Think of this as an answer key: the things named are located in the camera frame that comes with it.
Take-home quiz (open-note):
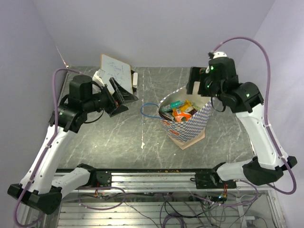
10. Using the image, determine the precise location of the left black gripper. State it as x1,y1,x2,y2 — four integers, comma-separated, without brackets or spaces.
83,77,138,117

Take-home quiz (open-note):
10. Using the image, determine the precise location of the checkered paper bag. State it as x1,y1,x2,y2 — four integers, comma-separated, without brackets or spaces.
140,87,212,149

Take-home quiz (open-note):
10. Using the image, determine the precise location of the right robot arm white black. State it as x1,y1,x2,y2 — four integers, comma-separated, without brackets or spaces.
186,57,297,188

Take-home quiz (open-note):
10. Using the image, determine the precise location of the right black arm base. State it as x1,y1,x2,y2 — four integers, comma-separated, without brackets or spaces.
190,169,237,189

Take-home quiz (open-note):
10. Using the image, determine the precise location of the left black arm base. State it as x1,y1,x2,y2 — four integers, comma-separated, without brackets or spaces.
77,163,112,187

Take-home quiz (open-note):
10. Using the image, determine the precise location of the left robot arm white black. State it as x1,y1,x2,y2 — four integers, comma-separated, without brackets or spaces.
8,75,138,215

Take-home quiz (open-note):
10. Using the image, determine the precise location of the white whiteboard eraser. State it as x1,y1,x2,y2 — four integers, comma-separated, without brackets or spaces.
133,72,138,87

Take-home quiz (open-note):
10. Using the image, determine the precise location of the yellow snack packet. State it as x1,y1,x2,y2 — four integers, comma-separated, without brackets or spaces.
179,100,194,113

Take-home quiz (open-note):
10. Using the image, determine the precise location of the teal snack packet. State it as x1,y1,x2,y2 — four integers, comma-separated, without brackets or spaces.
160,100,185,112

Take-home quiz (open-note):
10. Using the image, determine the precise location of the orange snack packet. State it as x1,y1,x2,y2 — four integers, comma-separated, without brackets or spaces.
172,108,192,123

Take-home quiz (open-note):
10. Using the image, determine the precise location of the small whiteboard yellow frame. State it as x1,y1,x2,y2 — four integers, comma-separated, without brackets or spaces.
101,54,133,94

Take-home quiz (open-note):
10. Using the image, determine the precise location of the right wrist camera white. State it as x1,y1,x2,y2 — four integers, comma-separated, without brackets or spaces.
208,51,227,59

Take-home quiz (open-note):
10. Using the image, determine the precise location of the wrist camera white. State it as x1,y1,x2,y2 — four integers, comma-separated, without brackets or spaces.
92,69,105,92
208,51,227,59

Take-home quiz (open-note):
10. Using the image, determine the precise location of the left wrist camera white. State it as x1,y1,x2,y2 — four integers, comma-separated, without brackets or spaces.
92,69,105,92

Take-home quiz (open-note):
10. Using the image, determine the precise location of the aluminium rail frame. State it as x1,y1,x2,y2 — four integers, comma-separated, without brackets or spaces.
19,169,287,228

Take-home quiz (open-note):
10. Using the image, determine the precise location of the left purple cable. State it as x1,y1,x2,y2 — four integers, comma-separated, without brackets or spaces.
13,68,126,228

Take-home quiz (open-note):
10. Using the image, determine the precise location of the purple cable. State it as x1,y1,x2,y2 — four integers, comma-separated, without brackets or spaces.
190,37,297,207
13,68,126,228

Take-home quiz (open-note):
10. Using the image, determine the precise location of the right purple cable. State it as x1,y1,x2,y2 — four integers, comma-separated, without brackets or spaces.
190,37,297,207

